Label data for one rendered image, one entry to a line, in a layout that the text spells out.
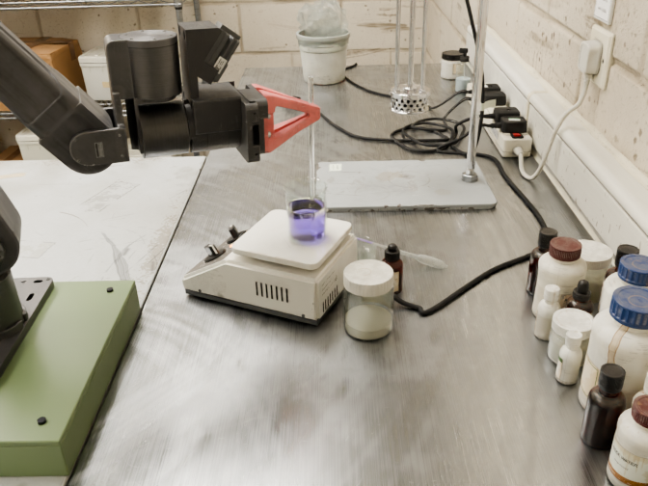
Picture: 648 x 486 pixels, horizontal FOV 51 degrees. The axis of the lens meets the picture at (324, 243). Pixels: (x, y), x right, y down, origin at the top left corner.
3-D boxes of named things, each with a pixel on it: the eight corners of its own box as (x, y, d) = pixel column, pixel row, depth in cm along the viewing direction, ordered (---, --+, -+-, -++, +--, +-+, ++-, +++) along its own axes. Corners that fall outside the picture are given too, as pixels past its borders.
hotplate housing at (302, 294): (181, 296, 90) (174, 243, 86) (232, 251, 100) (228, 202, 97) (335, 334, 82) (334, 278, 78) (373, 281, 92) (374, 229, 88)
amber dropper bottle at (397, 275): (388, 281, 92) (389, 235, 89) (406, 287, 90) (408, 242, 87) (375, 290, 90) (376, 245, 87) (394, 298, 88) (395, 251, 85)
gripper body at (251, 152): (237, 79, 78) (173, 85, 76) (262, 103, 70) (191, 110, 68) (240, 133, 81) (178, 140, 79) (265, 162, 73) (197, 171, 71)
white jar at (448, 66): (436, 77, 182) (437, 53, 178) (447, 72, 186) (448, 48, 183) (456, 81, 178) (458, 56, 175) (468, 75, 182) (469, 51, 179)
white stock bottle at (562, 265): (526, 319, 83) (537, 249, 79) (536, 297, 88) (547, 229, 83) (574, 331, 81) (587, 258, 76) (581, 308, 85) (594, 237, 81)
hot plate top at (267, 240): (228, 253, 84) (228, 247, 83) (274, 213, 93) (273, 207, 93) (315, 272, 79) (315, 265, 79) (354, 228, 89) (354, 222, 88)
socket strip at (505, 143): (501, 158, 130) (504, 136, 128) (465, 97, 165) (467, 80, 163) (530, 157, 130) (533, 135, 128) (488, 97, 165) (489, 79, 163)
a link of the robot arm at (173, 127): (186, 82, 74) (121, 88, 72) (197, 95, 69) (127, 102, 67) (191, 142, 77) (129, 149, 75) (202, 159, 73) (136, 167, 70)
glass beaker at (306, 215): (288, 229, 88) (284, 172, 84) (330, 229, 88) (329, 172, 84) (283, 252, 83) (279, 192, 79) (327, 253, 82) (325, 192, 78)
